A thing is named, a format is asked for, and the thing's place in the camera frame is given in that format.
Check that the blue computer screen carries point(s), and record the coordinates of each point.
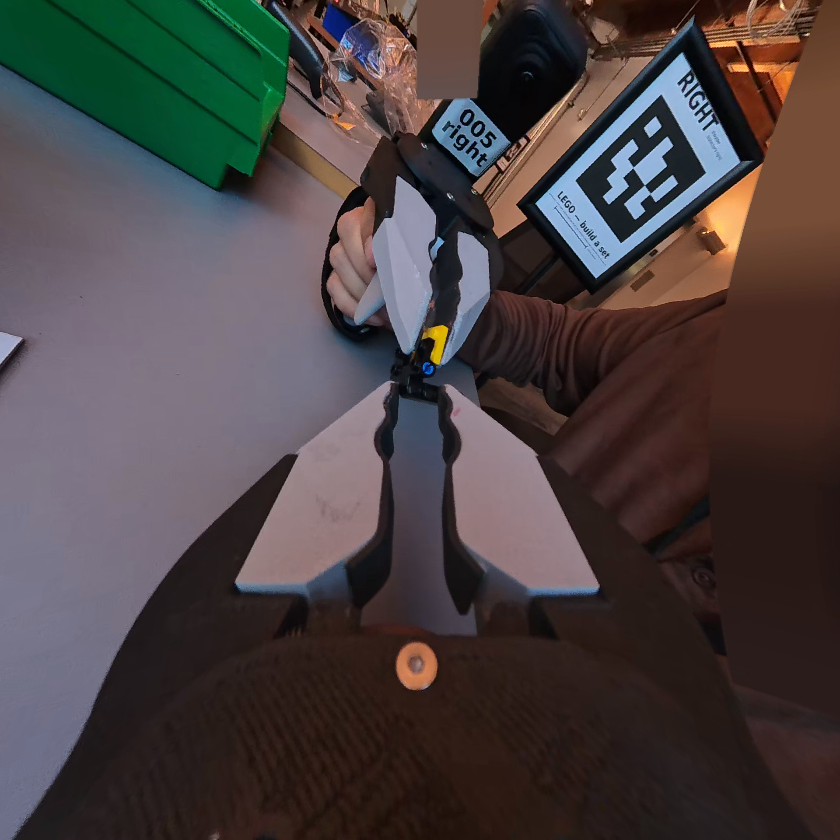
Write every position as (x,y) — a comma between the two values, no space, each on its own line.
(341,19)

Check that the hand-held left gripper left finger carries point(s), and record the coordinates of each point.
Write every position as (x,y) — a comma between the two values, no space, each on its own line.
(315,512)

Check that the person's right hand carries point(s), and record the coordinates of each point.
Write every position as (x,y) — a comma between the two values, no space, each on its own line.
(351,262)

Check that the black framed tag sign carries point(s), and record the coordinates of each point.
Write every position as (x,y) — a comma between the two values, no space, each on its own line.
(643,170)

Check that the person's right forearm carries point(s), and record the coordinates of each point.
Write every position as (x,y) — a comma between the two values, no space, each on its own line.
(558,341)

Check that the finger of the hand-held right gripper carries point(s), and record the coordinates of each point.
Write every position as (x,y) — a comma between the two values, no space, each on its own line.
(474,275)
(407,262)

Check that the yellow and black lego assembly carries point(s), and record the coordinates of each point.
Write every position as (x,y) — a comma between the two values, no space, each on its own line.
(433,341)

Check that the clear plastic bag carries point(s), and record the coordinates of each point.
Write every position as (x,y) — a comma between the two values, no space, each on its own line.
(380,59)

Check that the white lego instruction booklet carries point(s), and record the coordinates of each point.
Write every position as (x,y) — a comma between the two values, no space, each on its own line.
(8,351)

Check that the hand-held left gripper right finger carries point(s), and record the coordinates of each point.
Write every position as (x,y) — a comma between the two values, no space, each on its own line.
(512,518)

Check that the green plastic bin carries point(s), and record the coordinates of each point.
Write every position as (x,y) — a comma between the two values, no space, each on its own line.
(164,79)

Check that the person's brown sweater torso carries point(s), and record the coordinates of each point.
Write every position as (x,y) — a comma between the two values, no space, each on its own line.
(643,459)

